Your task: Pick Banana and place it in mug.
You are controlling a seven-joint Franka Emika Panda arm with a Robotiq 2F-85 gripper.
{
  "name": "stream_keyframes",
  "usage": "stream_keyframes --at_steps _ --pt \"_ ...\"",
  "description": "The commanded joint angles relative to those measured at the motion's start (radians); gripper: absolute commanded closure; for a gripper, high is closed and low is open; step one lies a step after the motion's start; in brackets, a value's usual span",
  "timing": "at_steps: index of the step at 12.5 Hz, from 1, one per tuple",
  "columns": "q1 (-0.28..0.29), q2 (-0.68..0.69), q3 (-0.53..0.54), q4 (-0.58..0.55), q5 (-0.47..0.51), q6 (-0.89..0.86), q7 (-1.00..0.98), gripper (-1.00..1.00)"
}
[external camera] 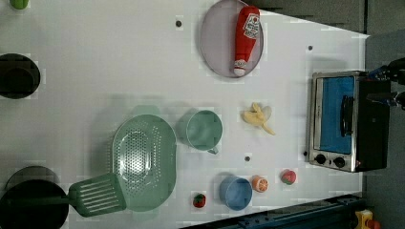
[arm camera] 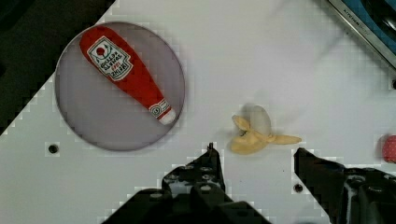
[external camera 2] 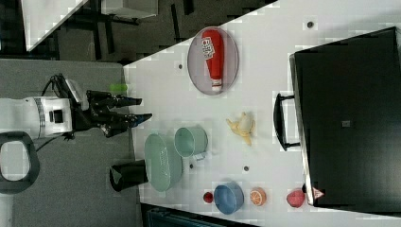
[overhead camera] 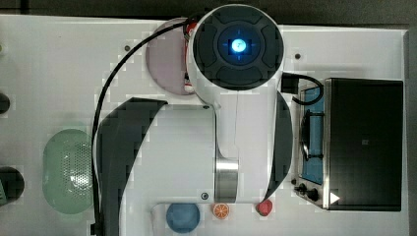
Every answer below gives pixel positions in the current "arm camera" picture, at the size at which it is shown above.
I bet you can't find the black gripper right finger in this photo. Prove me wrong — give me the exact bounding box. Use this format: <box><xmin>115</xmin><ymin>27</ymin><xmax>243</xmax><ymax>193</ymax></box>
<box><xmin>293</xmin><ymin>147</ymin><xmax>396</xmax><ymax>224</ymax></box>

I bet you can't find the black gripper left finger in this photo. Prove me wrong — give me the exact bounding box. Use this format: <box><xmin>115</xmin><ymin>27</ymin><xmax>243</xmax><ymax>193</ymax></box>
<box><xmin>102</xmin><ymin>145</ymin><xmax>271</xmax><ymax>224</ymax></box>

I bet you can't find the plush peeled banana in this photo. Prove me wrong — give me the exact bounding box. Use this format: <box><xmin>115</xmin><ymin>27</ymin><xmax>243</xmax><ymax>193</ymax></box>
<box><xmin>230</xmin><ymin>105</ymin><xmax>302</xmax><ymax>155</ymax></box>

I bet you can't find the red plush strawberry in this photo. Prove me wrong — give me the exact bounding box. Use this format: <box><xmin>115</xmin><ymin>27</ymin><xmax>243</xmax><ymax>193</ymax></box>
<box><xmin>382</xmin><ymin>135</ymin><xmax>396</xmax><ymax>163</ymax></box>

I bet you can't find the grey round plate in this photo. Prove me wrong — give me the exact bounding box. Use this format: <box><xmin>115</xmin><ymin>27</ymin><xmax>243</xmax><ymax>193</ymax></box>
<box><xmin>54</xmin><ymin>21</ymin><xmax>186</xmax><ymax>151</ymax></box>

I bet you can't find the plush red ketchup bottle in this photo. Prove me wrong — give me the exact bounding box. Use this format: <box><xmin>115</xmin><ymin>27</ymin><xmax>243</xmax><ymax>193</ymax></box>
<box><xmin>79</xmin><ymin>26</ymin><xmax>176</xmax><ymax>125</ymax></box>

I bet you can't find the silver toaster oven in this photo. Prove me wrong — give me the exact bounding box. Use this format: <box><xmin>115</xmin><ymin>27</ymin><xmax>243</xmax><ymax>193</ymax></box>
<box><xmin>325</xmin><ymin>0</ymin><xmax>396</xmax><ymax>69</ymax></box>

